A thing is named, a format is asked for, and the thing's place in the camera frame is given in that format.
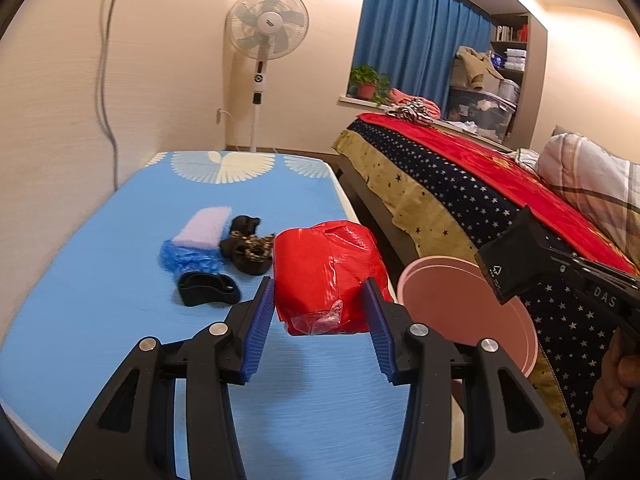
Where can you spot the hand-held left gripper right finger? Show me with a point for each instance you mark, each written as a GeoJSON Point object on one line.
{"type": "Point", "coordinates": [380, 330]}

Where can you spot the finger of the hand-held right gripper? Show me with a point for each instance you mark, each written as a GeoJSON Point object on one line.
{"type": "Point", "coordinates": [590, 266]}

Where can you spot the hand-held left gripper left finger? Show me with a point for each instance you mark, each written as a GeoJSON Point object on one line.
{"type": "Point", "coordinates": [255, 330]}

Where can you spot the red plastic bag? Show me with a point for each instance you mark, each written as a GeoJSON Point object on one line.
{"type": "Point", "coordinates": [325, 275]}

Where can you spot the pink plastic bin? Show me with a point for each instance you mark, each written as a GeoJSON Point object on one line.
{"type": "Point", "coordinates": [460, 310]}

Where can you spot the person's right hand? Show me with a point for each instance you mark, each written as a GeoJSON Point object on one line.
{"type": "Point", "coordinates": [615, 385]}

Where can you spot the black leopard print cloth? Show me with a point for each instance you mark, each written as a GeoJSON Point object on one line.
{"type": "Point", "coordinates": [247, 250]}

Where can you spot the plaid pillow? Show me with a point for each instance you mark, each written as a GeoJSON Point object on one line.
{"type": "Point", "coordinates": [590, 180]}

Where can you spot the blue plastic shoe cover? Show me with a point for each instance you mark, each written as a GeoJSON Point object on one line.
{"type": "Point", "coordinates": [187, 257]}

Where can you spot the purple sponge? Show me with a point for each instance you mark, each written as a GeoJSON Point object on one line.
{"type": "Point", "coordinates": [202, 227]}

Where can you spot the bed with star blanket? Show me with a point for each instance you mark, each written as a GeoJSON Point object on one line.
{"type": "Point", "coordinates": [450, 195]}

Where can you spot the red blanket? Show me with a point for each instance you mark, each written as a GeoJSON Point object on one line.
{"type": "Point", "coordinates": [475, 160]}

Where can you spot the clear plastic storage box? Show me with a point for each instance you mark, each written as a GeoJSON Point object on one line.
{"type": "Point", "coordinates": [477, 112]}

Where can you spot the black white striped cloth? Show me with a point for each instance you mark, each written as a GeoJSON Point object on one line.
{"type": "Point", "coordinates": [412, 112]}

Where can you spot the pink garment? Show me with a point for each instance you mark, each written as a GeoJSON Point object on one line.
{"type": "Point", "coordinates": [425, 105]}

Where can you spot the beige coat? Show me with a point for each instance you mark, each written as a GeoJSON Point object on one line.
{"type": "Point", "coordinates": [475, 65]}

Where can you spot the bookshelf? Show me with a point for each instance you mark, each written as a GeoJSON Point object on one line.
{"type": "Point", "coordinates": [512, 40]}

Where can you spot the potted green plant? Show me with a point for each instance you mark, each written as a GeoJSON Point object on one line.
{"type": "Point", "coordinates": [367, 82]}

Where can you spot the blue curtain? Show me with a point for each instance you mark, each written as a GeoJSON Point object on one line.
{"type": "Point", "coordinates": [415, 35]}

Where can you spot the white standing fan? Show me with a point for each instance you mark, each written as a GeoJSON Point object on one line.
{"type": "Point", "coordinates": [267, 22]}

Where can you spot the white wall plug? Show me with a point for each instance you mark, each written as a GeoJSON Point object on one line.
{"type": "Point", "coordinates": [220, 115]}

